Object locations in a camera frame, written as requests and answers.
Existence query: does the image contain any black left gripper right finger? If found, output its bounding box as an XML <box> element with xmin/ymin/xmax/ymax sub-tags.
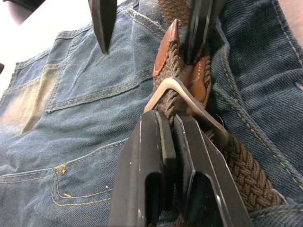
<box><xmin>173</xmin><ymin>114</ymin><xmax>254</xmax><ymax>227</ymax></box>

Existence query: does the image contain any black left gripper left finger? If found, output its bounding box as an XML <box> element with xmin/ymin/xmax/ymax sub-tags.
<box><xmin>108</xmin><ymin>110</ymin><xmax>177</xmax><ymax>227</ymax></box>

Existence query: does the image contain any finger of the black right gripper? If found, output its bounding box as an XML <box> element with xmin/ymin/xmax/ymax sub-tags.
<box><xmin>88</xmin><ymin>0</ymin><xmax>118</xmax><ymax>55</ymax></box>
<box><xmin>184</xmin><ymin>0</ymin><xmax>224</xmax><ymax>65</ymax></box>

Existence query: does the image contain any brown braided belt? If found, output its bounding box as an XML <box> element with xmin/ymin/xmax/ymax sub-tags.
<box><xmin>143</xmin><ymin>0</ymin><xmax>288</xmax><ymax>227</ymax></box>

